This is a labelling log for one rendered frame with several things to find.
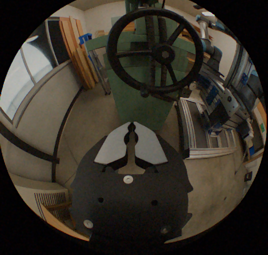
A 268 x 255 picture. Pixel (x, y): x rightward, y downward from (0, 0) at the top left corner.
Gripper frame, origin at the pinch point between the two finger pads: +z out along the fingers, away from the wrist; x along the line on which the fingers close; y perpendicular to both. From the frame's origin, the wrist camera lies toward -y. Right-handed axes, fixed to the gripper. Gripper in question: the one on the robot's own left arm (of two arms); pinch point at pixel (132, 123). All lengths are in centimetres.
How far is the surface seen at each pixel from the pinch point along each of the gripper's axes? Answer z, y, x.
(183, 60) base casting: 26.5, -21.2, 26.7
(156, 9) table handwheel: 2.0, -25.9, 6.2
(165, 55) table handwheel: 7.6, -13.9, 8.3
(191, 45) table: 21.2, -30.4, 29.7
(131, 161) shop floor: 35, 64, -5
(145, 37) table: 14.2, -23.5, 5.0
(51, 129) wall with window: 43, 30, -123
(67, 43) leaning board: 96, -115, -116
